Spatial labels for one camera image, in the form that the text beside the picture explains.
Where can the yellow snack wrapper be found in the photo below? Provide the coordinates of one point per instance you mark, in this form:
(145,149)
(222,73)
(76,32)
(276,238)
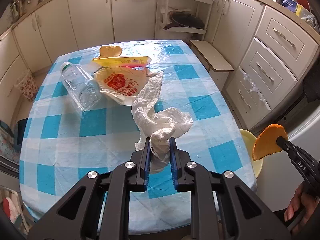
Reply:
(131,62)

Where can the white paper towel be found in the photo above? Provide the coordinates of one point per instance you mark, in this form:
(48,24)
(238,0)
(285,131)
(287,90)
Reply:
(160,126)

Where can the large orange peel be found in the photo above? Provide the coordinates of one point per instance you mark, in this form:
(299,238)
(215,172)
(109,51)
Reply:
(266,143)

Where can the white refrigerator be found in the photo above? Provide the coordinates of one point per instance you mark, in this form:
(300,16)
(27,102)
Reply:
(278,179)

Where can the blue dustpan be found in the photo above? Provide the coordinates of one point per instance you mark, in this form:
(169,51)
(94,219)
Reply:
(19,133)

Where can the floral patterned waste basket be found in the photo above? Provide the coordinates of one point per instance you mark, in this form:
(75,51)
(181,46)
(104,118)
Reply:
(27,85)

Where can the person right hand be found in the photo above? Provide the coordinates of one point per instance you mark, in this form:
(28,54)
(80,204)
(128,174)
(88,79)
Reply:
(301,198)

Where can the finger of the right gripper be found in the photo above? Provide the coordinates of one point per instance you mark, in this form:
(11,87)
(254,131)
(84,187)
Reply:
(283,143)

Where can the small orange peel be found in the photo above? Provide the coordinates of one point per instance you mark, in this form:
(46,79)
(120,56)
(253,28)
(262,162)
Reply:
(110,51)

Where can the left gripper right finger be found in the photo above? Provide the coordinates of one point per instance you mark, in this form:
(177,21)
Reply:
(222,206)

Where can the clear plastic water bottle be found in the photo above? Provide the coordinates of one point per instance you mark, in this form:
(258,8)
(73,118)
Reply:
(80,86)

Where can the white red printed food bag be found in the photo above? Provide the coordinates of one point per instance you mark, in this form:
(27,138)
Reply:
(122,84)

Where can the small white wooden stool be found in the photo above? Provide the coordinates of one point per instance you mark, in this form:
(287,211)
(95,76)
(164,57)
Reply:
(216,65)

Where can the yellow plastic trash bin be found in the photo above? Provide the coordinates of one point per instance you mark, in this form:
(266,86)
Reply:
(249,140)

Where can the black frying pan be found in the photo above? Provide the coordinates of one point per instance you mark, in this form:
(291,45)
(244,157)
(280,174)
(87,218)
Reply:
(184,19)

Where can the white storage rack shelf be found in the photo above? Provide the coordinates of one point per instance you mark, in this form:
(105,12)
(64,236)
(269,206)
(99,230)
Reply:
(199,8)

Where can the blue checkered plastic tablecloth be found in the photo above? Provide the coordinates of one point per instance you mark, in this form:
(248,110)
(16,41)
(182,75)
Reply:
(61,144)

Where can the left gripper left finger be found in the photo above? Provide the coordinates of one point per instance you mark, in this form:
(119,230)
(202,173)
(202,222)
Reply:
(97,206)

